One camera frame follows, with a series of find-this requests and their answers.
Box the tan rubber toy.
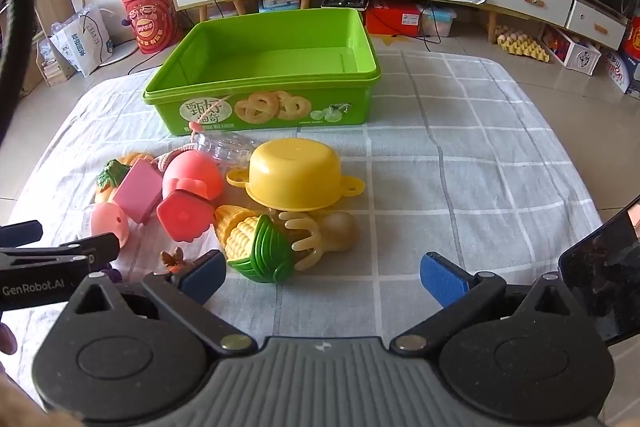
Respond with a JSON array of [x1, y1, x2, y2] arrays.
[[277, 209, 360, 272]]

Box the orange toy cup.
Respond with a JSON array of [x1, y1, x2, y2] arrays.
[[95, 152, 156, 205]]

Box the white printed cardboard box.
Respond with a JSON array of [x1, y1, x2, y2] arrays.
[[542, 24, 601, 76]]

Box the person's left hand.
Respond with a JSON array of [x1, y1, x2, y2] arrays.
[[0, 323, 19, 356]]

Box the pink toy peach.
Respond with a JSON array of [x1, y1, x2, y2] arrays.
[[90, 202, 131, 250]]

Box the yellow toy corn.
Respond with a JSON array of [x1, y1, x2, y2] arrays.
[[214, 204, 296, 284]]

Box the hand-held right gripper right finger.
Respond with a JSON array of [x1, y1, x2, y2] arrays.
[[390, 251, 569, 356]]

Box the white paper bag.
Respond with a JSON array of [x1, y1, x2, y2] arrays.
[[50, 4, 116, 78]]

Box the clear storage box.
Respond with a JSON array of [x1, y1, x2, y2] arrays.
[[417, 4, 459, 39]]

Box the blue white cardboard box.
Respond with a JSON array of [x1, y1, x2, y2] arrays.
[[602, 52, 634, 94]]

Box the clear plastic container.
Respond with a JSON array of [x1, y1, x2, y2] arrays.
[[190, 132, 258, 168]]

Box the red printed bucket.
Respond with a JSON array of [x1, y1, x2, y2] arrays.
[[121, 0, 181, 56]]

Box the dark flat box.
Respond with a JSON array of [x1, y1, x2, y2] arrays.
[[320, 0, 369, 12]]

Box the black strap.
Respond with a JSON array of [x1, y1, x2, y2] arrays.
[[0, 0, 34, 168]]

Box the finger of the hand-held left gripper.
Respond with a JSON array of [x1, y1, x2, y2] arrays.
[[0, 220, 45, 248], [0, 233, 121, 267]]

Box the yellow toy pot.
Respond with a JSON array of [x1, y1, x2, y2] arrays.
[[226, 139, 367, 212]]

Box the purple toy grapes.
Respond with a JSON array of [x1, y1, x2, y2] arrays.
[[95, 264, 124, 284]]

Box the red gift box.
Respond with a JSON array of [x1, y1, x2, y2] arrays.
[[620, 14, 640, 58]]

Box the pink toy block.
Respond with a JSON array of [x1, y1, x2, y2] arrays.
[[111, 157, 165, 224]]

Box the small seashell toy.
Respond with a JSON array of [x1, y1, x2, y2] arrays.
[[160, 247, 194, 281]]

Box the black smartphone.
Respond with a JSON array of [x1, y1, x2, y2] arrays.
[[557, 196, 640, 349]]

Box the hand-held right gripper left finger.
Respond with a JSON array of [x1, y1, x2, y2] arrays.
[[60, 250, 259, 357]]

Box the yellow egg tray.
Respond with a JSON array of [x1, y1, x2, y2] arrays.
[[496, 29, 551, 63]]

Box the pink and red rubber toy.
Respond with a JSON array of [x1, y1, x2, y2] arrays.
[[156, 151, 224, 244]]

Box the person's left forearm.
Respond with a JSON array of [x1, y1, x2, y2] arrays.
[[0, 369, 49, 427]]

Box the red flat box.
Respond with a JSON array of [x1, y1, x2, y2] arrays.
[[365, 0, 421, 36]]

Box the white checked cloth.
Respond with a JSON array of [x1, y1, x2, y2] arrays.
[[10, 51, 608, 344]]

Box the green plastic box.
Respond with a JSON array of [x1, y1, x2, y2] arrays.
[[142, 7, 383, 136]]

